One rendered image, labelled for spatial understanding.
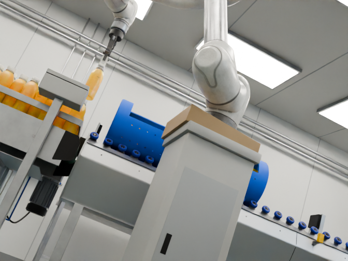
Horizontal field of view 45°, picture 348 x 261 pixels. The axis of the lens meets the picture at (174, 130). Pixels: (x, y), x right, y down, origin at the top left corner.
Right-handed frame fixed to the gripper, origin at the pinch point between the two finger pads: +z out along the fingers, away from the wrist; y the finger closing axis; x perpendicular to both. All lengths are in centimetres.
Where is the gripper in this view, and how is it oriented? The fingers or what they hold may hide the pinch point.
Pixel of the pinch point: (102, 62)
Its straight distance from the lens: 224.7
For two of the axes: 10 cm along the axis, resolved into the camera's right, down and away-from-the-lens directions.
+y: -2.6, 2.6, 9.3
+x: -9.1, -4.0, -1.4
